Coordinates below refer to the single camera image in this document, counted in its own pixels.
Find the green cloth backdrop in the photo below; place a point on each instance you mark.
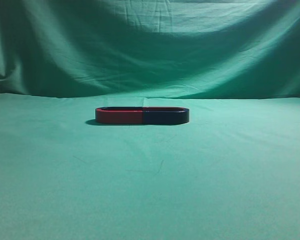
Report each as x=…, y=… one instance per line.
x=231, y=172

